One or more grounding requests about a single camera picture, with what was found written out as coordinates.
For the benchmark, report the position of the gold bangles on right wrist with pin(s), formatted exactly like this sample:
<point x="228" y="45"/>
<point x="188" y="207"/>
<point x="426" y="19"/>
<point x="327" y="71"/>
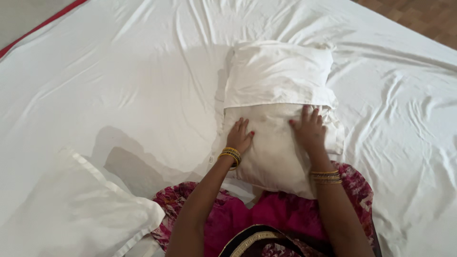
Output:
<point x="325" y="177"/>

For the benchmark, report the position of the pink floral garment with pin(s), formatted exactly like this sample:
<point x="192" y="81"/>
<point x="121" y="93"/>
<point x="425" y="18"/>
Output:
<point x="282" y="212"/>

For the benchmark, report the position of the person's right hand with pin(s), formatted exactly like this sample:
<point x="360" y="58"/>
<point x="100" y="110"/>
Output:
<point x="310" y="134"/>

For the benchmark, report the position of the gold bangles on wrist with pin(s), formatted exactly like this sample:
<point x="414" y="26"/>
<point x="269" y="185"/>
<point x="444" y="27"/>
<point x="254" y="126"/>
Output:
<point x="230" y="155"/>
<point x="325" y="177"/>

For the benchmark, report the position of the gold bangles on left wrist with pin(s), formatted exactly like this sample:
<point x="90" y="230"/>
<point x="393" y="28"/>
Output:
<point x="230" y="155"/>

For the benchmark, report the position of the person's left hand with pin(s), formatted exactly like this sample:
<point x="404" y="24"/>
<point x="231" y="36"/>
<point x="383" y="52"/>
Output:
<point x="238" y="139"/>

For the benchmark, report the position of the red mattress edge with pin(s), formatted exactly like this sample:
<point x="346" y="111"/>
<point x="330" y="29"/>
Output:
<point x="39" y="26"/>

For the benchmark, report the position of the cream bare pillow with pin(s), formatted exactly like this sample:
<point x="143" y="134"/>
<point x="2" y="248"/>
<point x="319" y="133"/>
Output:
<point x="273" y="157"/>

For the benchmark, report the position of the white pillowcase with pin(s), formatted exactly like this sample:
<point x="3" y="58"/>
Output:
<point x="278" y="75"/>

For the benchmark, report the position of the white covered pillow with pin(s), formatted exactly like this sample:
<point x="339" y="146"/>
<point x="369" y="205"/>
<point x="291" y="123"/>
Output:
<point x="68" y="214"/>

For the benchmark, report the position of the white bed sheet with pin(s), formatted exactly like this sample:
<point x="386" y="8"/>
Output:
<point x="142" y="89"/>

